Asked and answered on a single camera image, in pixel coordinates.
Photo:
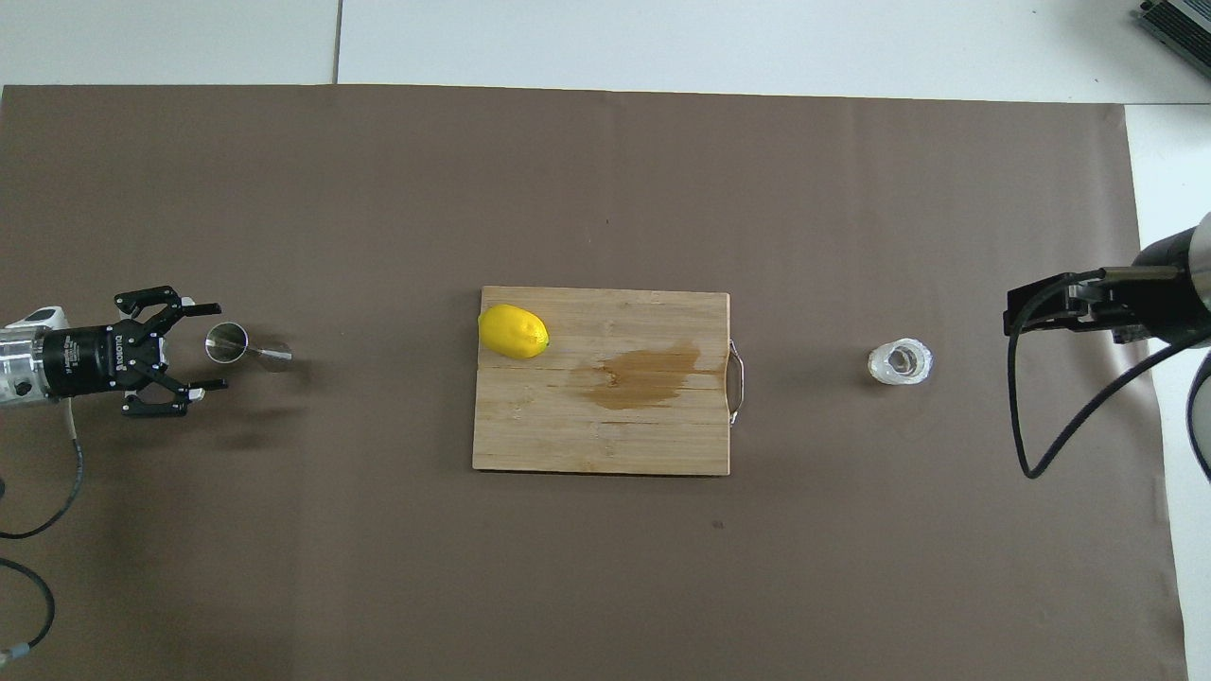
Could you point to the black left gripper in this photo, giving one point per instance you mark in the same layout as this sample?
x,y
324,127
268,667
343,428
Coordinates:
x,y
99,359

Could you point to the clear crinkled plastic cup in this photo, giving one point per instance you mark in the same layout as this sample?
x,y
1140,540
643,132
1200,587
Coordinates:
x,y
901,363

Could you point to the steel double jigger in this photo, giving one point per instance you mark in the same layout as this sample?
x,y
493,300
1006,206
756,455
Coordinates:
x,y
227,342

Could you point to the brown paper table mat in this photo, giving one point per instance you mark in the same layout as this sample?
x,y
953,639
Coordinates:
x,y
378,208

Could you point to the grey ribbed metal device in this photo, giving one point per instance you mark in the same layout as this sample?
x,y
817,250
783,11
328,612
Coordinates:
x,y
1183,21

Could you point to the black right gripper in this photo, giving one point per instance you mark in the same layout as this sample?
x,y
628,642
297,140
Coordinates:
x,y
1168,303

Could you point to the wooden cutting board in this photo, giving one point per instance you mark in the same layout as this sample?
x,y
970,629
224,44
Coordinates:
x,y
568,426

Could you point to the yellow lemon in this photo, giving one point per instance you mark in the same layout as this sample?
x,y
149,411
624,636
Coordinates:
x,y
513,332

